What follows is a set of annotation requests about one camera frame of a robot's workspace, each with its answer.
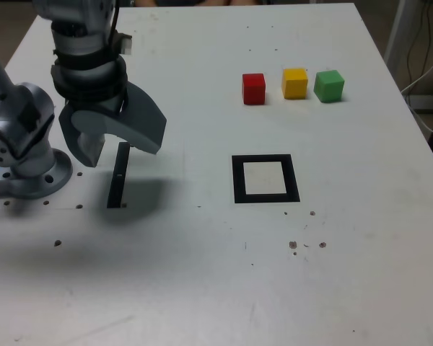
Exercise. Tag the red cube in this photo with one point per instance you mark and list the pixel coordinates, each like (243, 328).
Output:
(254, 90)

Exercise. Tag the white gripper camera box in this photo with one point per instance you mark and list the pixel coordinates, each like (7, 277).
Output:
(125, 44)

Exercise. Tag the white metal post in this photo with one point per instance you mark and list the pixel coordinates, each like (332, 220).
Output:
(395, 32)

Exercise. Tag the grey power strip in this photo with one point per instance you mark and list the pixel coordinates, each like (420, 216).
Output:
(427, 102)

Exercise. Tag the black tape strip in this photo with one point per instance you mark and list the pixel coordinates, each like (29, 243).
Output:
(117, 187)

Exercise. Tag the black tape square outline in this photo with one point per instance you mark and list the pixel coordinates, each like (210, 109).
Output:
(238, 180)

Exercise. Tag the green cube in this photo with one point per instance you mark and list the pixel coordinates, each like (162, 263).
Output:
(328, 87)

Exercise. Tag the yellow cube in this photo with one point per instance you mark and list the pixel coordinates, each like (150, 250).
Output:
(294, 84)

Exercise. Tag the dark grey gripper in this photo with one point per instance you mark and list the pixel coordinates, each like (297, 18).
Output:
(112, 106)

